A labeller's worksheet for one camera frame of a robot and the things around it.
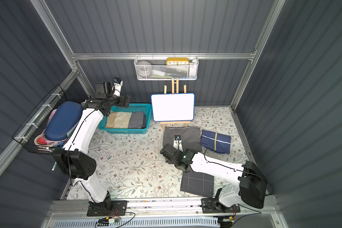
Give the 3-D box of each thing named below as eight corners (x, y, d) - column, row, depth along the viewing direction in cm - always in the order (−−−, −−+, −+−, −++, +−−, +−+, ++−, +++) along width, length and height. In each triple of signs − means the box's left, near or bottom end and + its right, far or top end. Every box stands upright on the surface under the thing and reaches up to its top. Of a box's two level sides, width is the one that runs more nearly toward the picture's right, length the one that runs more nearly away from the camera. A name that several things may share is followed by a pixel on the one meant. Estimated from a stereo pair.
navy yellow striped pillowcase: (198, 148, 98) (199, 145, 96) (201, 132, 107) (202, 129, 104) (229, 155, 95) (230, 152, 92) (229, 138, 103) (230, 135, 101)
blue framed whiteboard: (154, 127, 109) (150, 102, 89) (155, 118, 115) (151, 93, 94) (192, 127, 109) (196, 102, 89) (191, 118, 115) (194, 93, 94)
